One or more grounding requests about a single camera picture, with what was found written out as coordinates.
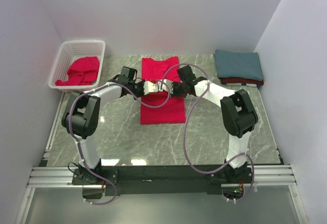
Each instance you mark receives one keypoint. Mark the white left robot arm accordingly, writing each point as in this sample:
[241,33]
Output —
[81,117]

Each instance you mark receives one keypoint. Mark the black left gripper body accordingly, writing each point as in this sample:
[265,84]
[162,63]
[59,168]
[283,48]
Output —
[137,88]

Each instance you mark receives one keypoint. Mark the folded red t-shirt in stack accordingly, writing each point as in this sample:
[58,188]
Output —
[242,82]

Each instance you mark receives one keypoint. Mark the folded teal t-shirt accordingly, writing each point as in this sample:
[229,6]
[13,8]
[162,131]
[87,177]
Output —
[237,65]

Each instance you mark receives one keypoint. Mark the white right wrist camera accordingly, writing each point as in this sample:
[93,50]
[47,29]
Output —
[165,85]

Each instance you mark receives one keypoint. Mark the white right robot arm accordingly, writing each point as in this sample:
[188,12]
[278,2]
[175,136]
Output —
[238,115]

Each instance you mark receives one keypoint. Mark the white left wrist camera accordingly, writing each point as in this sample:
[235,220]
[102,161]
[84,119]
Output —
[150,87]

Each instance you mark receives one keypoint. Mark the red t-shirt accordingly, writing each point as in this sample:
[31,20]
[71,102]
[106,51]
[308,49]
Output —
[242,82]
[174,110]
[84,71]

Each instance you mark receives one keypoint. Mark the red t-shirt in basket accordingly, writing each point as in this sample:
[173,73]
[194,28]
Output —
[84,71]

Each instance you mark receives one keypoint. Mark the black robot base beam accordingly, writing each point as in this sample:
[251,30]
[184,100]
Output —
[157,179]

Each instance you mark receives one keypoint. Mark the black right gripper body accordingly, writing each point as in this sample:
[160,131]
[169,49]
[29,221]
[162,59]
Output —
[179,90]

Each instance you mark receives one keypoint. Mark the white plastic laundry basket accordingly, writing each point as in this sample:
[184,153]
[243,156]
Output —
[68,53]

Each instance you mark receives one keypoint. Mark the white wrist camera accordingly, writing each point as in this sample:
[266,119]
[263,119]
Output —
[165,85]
[150,87]

